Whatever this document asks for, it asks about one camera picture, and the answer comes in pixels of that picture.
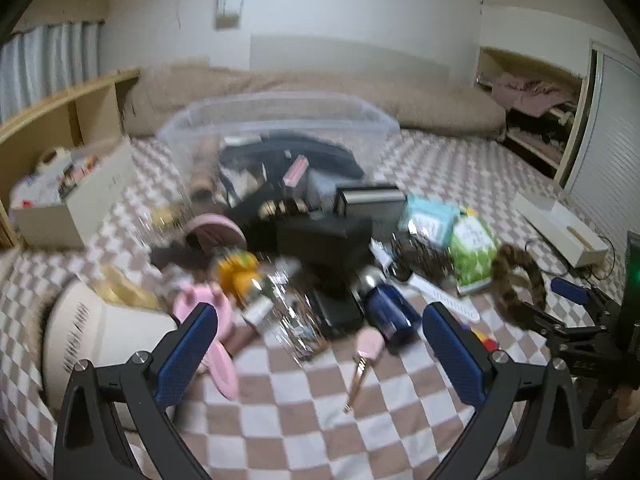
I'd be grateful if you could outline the pink round case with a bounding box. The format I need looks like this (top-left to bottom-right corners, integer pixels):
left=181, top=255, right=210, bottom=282
left=187, top=214, right=246, bottom=251

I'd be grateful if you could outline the white cardboard box with clutter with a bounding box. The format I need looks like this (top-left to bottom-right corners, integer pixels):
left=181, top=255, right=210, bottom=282
left=10, top=137, right=138, bottom=248

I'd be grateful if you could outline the black power bank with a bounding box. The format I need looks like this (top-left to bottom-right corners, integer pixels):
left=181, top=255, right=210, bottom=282
left=312, top=290, right=366, bottom=338

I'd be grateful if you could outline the checkered bed sheet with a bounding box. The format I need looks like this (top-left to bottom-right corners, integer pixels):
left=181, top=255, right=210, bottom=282
left=0, top=130, right=640, bottom=480

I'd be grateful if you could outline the pink clothes pile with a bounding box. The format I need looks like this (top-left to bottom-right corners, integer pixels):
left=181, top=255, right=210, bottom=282
left=492, top=72, right=576, bottom=116

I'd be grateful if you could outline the black and white box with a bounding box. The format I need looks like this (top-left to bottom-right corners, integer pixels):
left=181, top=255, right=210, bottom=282
left=334, top=184, right=407, bottom=241

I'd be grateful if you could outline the beige hair claw clip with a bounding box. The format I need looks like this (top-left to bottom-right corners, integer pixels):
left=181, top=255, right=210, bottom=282
left=97, top=265, right=158, bottom=311

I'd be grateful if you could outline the white smartwatch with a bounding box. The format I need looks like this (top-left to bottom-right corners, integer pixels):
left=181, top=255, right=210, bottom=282
left=370, top=240, right=481, bottom=323

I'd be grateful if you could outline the colourful card box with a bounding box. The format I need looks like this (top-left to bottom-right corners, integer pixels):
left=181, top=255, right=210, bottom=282
left=462, top=325, right=498, bottom=353

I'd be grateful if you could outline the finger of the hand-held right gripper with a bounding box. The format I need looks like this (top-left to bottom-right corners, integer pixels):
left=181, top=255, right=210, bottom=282
left=514, top=299, right=609, bottom=349
left=549, top=276, right=622, bottom=327

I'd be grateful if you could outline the brown cord bundle in bag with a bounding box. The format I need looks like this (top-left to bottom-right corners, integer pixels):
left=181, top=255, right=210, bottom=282
left=390, top=232, right=453, bottom=281

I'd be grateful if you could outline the clear plastic storage container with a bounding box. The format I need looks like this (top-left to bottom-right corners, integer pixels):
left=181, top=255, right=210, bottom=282
left=156, top=91, right=401, bottom=201

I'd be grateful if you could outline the wooden closet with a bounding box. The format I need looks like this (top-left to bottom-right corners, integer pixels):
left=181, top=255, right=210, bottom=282
left=472, top=45, right=598, bottom=186

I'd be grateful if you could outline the brown furry headband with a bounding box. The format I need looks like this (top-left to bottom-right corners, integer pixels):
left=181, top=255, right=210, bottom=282
left=492, top=244, right=548, bottom=331

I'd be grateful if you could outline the white tissue box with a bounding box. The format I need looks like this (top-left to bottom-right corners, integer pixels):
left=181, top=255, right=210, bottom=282
left=512, top=191, right=608, bottom=268

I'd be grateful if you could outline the green wet wipes pack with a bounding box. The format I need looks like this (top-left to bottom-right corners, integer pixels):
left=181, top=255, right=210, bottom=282
left=447, top=207, right=501, bottom=293

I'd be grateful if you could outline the dark brown belt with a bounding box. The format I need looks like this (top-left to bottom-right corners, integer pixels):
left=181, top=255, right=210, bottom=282
left=150, top=245, right=216, bottom=271

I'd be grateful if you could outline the wooden bedside shelf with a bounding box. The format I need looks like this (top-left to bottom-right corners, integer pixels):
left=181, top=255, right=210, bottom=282
left=0, top=69, right=141, bottom=251

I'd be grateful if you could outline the beige quilt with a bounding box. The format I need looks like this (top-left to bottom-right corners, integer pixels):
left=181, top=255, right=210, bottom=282
left=122, top=62, right=507, bottom=136

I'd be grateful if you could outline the person's right hand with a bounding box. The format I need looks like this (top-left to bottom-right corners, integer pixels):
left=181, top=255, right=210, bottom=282
left=615, top=385, right=640, bottom=421

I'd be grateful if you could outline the pink comb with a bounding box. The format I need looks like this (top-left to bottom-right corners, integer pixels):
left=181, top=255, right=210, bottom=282
left=172, top=282, right=241, bottom=401

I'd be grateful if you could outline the plain black box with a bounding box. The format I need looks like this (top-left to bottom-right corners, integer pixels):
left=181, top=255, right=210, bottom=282
left=277, top=217, right=373, bottom=291

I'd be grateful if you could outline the grey curtain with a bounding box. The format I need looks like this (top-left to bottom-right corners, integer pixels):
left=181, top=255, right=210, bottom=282
left=0, top=20, right=101, bottom=123

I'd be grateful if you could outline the gold ornament in clear bag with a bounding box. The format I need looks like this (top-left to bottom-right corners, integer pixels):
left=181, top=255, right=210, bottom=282
left=147, top=207, right=186, bottom=233

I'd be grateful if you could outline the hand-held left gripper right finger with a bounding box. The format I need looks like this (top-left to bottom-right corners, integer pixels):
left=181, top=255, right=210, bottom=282
left=422, top=301, right=586, bottom=480

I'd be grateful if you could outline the yellow toy camera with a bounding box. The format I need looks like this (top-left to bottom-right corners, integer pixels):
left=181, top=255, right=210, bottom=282
left=217, top=252, right=261, bottom=293

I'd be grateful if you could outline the black eye mask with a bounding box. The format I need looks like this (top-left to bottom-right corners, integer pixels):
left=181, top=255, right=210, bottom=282
left=220, top=132, right=365, bottom=186

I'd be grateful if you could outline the white slatted door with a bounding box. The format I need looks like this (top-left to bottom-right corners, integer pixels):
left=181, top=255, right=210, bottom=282
left=565, top=42, right=640, bottom=241

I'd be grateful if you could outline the beige necklace in clear bag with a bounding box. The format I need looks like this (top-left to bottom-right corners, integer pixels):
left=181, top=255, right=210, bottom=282
left=260, top=270, right=331, bottom=361

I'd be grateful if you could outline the blue wet wipes pack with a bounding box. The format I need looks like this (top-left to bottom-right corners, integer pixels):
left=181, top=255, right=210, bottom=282
left=400, top=194, right=461, bottom=248

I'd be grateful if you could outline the dark blue supplement bottle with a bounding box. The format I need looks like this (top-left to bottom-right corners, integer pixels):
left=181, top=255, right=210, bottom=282
left=357, top=267, right=421, bottom=346

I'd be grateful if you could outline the pink rose-gold makeup brush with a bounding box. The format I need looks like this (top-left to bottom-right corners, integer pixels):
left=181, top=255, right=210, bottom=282
left=344, top=327, right=386, bottom=413

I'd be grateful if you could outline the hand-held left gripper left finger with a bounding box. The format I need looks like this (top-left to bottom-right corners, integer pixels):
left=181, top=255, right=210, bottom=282
left=54, top=302, right=219, bottom=480

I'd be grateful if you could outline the pink card box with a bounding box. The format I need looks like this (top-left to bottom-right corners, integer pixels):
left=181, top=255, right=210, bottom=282
left=282, top=155, right=308, bottom=188

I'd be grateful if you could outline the brown hair piece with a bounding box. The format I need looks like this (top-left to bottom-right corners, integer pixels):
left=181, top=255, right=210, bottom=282
left=25, top=295, right=56, bottom=376

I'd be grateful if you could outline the black cable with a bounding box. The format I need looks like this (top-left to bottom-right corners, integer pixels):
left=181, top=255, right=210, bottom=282
left=525, top=235, right=618, bottom=281

